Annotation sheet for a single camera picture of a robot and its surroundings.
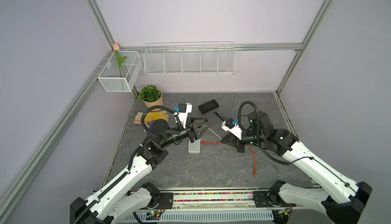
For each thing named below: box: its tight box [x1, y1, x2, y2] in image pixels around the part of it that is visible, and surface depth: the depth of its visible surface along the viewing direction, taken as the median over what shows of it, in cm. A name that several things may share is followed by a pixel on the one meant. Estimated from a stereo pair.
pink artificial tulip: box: [113, 42, 128, 78], surface depth 92 cm
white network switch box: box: [187, 137, 202, 154], surface depth 91 cm
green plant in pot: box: [138, 85, 164, 112], surface depth 104 cm
